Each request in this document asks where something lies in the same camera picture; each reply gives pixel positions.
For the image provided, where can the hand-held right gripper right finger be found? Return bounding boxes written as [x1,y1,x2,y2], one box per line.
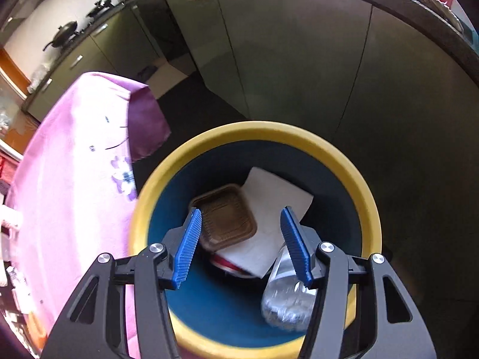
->
[281,206,438,359]

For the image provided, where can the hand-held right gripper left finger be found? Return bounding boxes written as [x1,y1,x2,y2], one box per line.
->
[40,209,203,359]

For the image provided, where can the red paper bucket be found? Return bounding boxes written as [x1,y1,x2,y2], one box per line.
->
[210,252,259,279]

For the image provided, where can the white paper sheet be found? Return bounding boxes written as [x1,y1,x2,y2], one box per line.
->
[210,166,314,279]

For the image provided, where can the brown plastic tray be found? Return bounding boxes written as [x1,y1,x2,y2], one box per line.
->
[188,184,258,252]

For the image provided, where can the clear plastic water bottle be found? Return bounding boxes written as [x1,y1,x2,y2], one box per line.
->
[261,243,319,331]

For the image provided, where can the yellow-rimmed blue trash bin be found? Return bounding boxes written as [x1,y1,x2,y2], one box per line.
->
[128,121,383,359]

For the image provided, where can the pink floral tablecloth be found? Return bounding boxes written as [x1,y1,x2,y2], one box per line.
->
[5,72,172,359]

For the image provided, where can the green base cabinets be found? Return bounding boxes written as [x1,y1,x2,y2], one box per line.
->
[22,0,479,255]

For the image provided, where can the gas stove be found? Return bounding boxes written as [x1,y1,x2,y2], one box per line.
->
[56,0,124,42]

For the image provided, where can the black wok with lid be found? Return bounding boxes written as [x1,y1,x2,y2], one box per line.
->
[42,20,79,51]

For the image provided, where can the black pan with lid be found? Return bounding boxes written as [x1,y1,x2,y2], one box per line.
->
[87,0,115,17]

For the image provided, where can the dark rag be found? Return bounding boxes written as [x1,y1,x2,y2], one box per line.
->
[400,0,463,32]

